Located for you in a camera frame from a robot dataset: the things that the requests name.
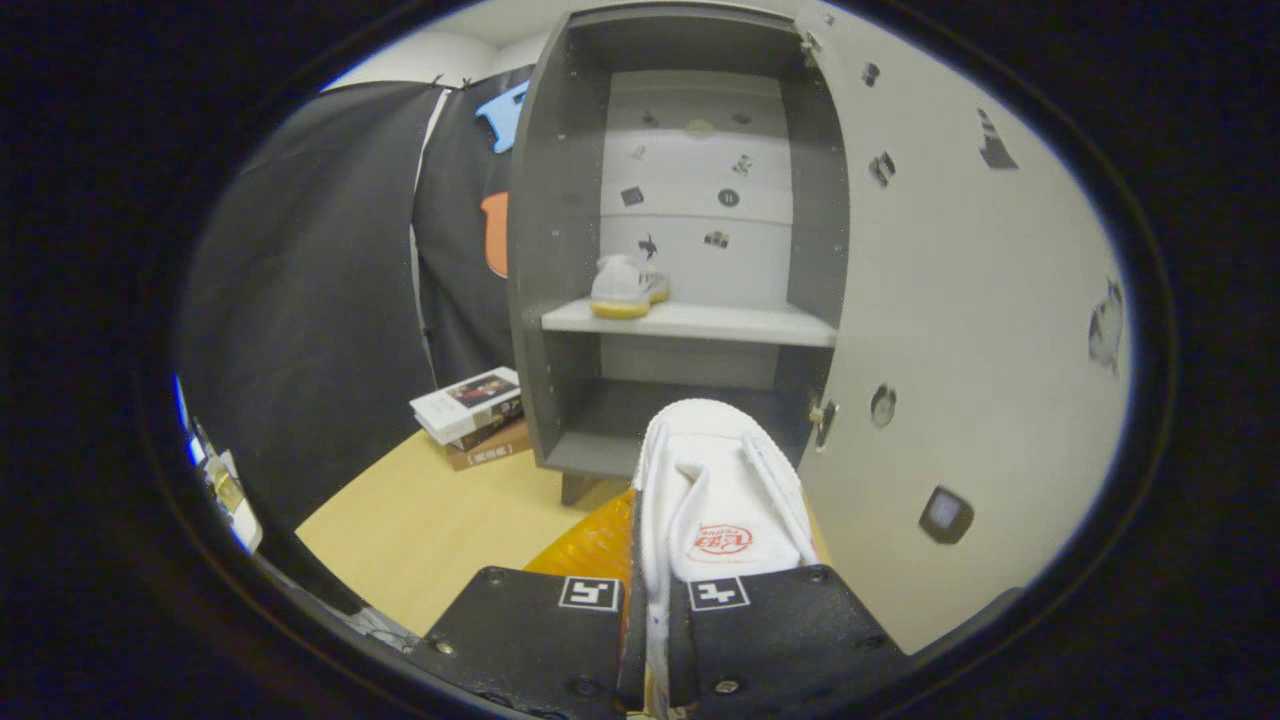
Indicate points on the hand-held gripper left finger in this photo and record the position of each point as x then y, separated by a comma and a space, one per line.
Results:
530, 650

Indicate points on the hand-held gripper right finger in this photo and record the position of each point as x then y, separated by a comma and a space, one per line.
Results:
780, 630

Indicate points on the white shoe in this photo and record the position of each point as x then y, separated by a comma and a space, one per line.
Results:
622, 288
715, 480

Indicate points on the light grey shoe cabinet door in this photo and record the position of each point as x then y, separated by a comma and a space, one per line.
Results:
960, 350

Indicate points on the dark grey shoe cabinet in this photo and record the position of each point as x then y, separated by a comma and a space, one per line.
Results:
560, 200

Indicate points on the stack of books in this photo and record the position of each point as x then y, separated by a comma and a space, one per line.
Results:
470, 410

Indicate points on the black backdrop cloth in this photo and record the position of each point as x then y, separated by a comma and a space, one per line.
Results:
320, 300

